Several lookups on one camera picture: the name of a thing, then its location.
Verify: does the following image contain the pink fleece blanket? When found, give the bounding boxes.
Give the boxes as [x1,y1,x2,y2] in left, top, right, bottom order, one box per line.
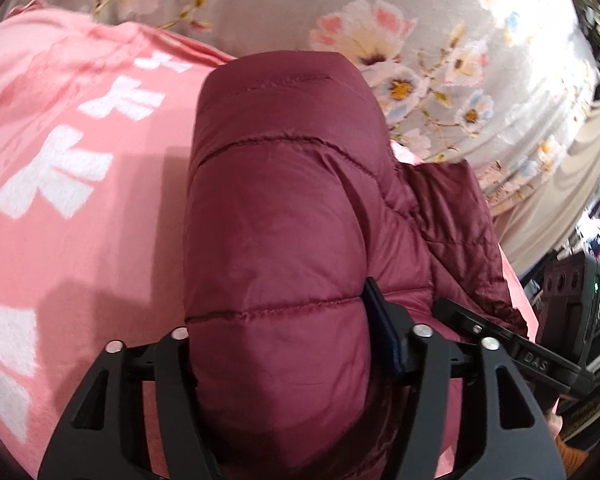
[0,2,561,480]

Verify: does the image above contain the maroon puffer jacket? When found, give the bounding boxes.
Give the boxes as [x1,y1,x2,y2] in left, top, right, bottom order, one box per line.
[182,51,528,480]

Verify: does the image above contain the grey floral bedsheet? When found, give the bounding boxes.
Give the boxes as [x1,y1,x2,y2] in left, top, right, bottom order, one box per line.
[45,0,600,211]

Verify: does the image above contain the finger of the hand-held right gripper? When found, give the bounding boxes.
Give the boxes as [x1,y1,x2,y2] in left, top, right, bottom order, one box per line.
[432,298,521,348]

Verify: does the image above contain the beige cloth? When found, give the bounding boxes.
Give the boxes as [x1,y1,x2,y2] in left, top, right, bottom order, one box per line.
[495,97,600,281]

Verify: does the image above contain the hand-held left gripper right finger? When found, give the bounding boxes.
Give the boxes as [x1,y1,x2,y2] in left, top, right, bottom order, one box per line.
[362,276,566,480]

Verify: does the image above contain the person's right forearm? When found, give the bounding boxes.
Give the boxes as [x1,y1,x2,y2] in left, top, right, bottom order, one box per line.
[544,402,591,478]

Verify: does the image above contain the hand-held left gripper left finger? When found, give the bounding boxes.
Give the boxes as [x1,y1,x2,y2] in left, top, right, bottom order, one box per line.
[37,326,221,480]

